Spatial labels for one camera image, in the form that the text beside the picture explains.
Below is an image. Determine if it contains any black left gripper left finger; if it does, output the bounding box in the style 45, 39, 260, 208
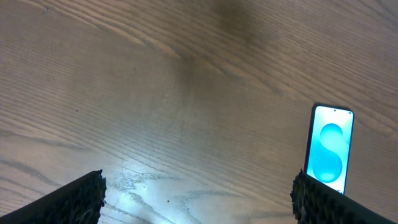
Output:
1, 170, 106, 224

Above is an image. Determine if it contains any blue Galaxy smartphone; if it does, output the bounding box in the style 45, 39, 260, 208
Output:
304, 103, 354, 195

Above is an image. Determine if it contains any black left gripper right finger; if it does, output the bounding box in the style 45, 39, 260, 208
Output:
290, 171, 395, 224

